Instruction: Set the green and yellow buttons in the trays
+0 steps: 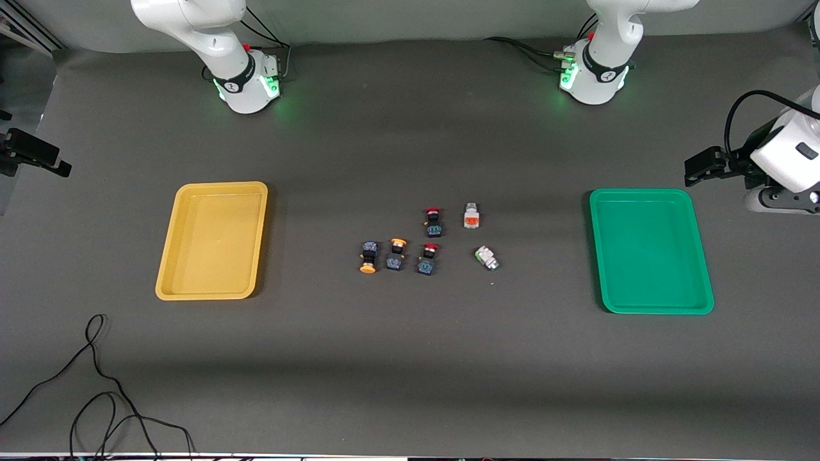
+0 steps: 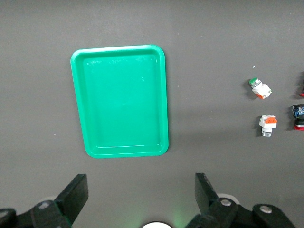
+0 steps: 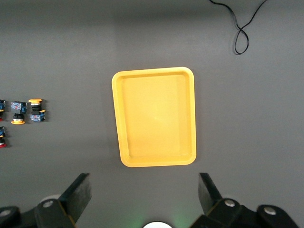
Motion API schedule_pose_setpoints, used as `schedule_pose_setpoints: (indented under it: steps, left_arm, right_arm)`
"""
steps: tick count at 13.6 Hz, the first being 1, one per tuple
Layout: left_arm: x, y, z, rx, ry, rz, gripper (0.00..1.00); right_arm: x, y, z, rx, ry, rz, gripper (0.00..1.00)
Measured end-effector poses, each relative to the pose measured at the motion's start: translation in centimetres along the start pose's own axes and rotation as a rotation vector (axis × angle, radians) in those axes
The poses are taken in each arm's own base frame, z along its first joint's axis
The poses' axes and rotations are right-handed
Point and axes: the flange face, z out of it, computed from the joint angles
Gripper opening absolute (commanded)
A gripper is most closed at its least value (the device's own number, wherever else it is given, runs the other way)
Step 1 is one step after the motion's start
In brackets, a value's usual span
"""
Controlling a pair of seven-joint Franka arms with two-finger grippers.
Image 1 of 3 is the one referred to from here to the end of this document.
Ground black arm base cables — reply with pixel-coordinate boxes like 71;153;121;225
240;6;293;81
484;14;600;72

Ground green plastic tray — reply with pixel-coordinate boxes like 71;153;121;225
589;188;715;315

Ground dark grey table mat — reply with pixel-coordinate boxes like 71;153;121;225
0;26;820;458

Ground loose black cable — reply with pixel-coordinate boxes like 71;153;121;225
0;313;195;461

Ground yellow plastic tray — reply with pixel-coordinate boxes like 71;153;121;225
155;181;269;301

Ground black left arm base cables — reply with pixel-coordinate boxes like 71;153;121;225
484;14;600;72

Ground black right arm base cables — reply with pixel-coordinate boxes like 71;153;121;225
240;6;293;81

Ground aluminium frame rail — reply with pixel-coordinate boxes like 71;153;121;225
0;0;65;52

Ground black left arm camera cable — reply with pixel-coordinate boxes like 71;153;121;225
723;90;809;158

